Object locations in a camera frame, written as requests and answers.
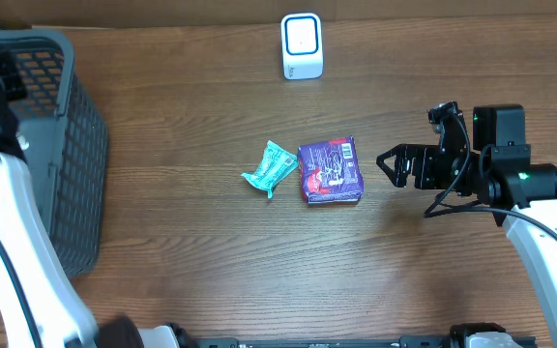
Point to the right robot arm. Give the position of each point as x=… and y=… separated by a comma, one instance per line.
x=488, y=169

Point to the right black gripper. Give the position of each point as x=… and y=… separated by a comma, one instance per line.
x=424, y=155

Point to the purple snack package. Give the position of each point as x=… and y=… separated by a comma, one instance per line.
x=330, y=171

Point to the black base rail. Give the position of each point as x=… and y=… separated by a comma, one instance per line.
x=406, y=341

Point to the teal snack packet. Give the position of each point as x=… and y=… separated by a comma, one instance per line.
x=276, y=165

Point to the grey plastic basket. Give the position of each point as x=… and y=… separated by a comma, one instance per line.
x=48, y=119

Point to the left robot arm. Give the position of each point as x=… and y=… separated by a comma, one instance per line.
x=38, y=305

